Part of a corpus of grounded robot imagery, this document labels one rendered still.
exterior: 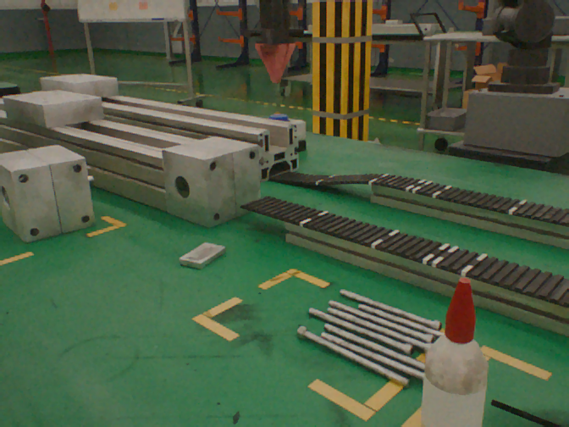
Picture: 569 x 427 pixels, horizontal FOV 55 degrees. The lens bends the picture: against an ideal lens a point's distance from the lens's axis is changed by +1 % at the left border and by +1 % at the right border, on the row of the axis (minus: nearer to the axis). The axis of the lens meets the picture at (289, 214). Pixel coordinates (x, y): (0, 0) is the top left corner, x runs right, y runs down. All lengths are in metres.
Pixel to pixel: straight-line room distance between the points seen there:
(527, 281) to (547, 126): 0.62
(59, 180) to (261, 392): 0.43
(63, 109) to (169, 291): 0.55
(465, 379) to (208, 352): 0.22
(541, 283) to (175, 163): 0.47
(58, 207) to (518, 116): 0.83
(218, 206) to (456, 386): 0.46
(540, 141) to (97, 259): 0.82
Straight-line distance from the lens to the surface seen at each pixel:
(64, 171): 0.75
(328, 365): 0.45
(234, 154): 0.73
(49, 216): 0.76
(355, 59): 4.14
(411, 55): 9.52
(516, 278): 0.54
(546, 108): 1.12
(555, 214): 0.73
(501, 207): 0.73
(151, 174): 0.80
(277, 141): 0.96
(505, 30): 1.17
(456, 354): 0.35
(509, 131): 1.15
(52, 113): 1.04
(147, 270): 0.63
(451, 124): 3.83
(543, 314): 0.54
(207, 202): 0.71
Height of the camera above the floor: 1.05
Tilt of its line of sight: 21 degrees down
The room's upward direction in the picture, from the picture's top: 1 degrees counter-clockwise
